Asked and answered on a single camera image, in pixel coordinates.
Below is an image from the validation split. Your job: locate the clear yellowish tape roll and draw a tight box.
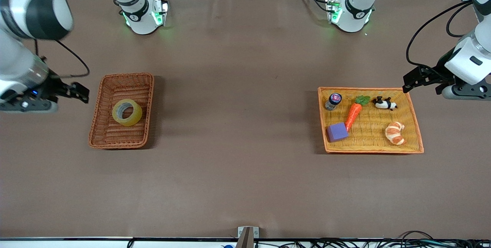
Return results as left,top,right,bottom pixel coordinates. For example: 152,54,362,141
112,99,143,127

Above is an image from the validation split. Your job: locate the brown wicker basket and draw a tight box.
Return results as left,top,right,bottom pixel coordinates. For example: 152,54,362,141
88,73,155,149

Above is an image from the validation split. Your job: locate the orange wicker basket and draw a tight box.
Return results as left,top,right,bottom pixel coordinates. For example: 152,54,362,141
318,87,424,154

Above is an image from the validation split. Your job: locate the black white toy panda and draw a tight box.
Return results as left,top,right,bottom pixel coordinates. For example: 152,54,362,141
373,96,398,111

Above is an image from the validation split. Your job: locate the toy croissant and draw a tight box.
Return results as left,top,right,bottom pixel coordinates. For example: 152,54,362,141
385,121,405,145

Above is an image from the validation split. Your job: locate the orange toy carrot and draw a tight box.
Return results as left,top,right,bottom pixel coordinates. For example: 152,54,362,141
344,95,371,131

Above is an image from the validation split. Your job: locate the small jar purple lid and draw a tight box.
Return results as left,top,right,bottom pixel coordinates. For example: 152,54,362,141
325,93,343,111

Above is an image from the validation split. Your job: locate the purple cube block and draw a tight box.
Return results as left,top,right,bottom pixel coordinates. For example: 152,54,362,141
326,122,349,143

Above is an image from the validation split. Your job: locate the table cover sheet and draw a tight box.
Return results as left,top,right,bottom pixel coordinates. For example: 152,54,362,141
0,0,491,239

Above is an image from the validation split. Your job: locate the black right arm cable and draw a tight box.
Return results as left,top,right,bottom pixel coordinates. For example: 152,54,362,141
36,39,91,79

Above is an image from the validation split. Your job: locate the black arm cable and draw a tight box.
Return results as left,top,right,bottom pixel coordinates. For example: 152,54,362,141
407,0,474,68
36,39,91,79

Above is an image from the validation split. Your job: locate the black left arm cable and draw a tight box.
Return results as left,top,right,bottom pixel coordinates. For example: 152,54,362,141
407,0,474,68

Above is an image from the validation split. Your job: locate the black cable bundle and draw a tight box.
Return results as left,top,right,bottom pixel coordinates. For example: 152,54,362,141
253,231,491,248

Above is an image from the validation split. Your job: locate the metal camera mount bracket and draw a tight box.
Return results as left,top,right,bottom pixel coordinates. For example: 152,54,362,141
237,226,260,248

